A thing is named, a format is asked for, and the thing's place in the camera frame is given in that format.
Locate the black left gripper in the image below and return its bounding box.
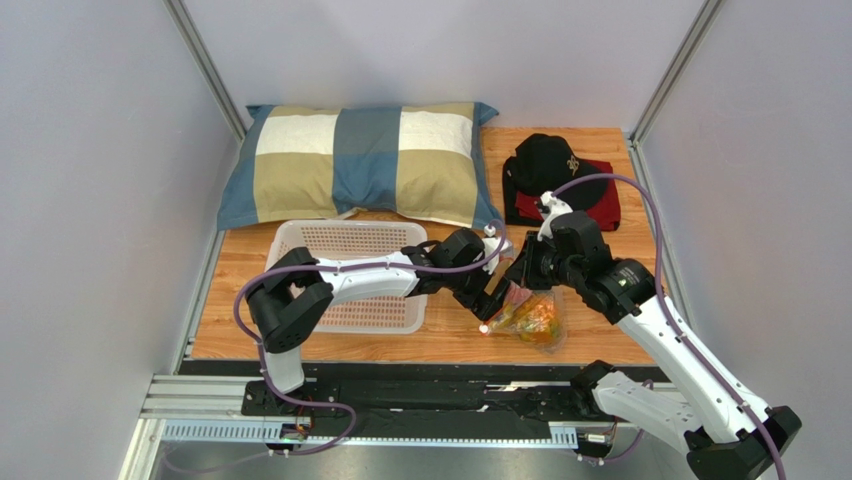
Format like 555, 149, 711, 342
445, 257, 511, 324

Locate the clear zip top bag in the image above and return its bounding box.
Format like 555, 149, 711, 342
474, 244, 566, 352

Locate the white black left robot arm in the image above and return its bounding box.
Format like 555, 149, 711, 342
235, 226, 512, 394

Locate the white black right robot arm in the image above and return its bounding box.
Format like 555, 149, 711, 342
507, 212, 802, 479

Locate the orange fake pineapple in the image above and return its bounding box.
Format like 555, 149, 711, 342
489, 288, 564, 349

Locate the folded dark red cloth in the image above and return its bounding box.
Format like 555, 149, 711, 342
505, 180, 621, 231

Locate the black baseball cap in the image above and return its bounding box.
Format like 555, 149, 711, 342
502, 133, 611, 215

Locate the checkered blue beige pillow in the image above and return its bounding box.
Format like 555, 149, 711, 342
217, 102, 501, 230

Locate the white perforated plastic basket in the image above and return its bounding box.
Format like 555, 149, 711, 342
265, 220, 427, 335

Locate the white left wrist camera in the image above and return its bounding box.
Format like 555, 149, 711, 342
482, 224, 515, 274

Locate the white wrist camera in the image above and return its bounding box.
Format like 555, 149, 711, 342
536, 191, 573, 241
482, 224, 515, 274

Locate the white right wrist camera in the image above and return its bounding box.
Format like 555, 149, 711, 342
536, 191, 573, 241

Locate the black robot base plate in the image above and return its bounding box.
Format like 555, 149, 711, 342
179, 356, 667, 441

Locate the aluminium frame rail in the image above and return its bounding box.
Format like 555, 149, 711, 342
119, 382, 760, 480

